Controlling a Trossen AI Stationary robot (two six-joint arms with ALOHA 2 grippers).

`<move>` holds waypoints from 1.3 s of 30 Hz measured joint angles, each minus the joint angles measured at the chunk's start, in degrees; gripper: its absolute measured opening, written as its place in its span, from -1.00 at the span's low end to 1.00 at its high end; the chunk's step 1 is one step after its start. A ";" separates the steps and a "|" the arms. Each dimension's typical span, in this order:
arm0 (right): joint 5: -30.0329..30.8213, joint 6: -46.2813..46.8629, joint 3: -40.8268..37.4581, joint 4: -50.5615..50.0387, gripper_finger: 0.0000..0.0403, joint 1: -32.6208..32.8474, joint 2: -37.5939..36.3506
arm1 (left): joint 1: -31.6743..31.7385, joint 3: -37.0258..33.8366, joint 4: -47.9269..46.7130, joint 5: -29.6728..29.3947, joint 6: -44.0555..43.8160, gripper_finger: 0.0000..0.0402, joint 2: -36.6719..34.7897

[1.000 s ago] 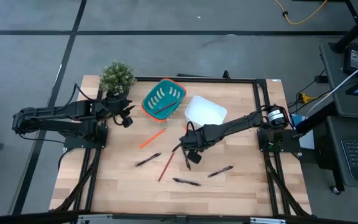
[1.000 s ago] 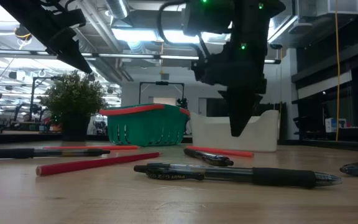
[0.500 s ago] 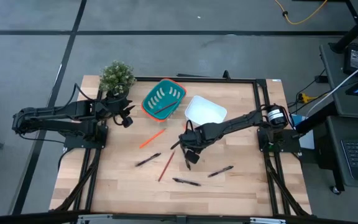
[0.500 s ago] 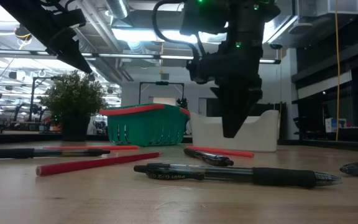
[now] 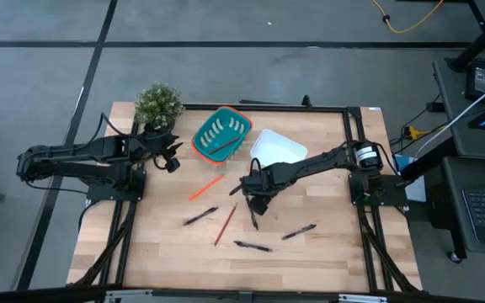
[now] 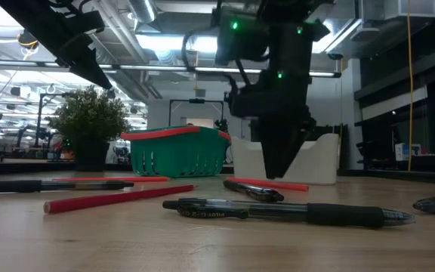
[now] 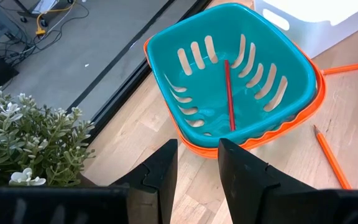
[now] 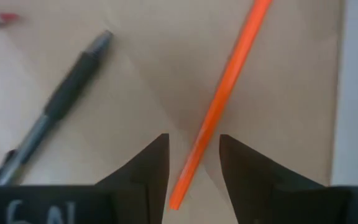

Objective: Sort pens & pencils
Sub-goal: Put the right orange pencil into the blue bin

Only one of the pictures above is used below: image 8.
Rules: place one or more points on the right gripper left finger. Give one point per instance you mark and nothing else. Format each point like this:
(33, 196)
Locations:
(145, 186)

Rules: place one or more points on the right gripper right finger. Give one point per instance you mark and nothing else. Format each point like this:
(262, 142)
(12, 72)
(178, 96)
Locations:
(259, 193)

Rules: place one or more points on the orange pencil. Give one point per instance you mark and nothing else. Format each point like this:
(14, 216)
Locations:
(228, 84)

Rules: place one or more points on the black retractable gel pen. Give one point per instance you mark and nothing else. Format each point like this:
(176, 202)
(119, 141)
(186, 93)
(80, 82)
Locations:
(70, 87)

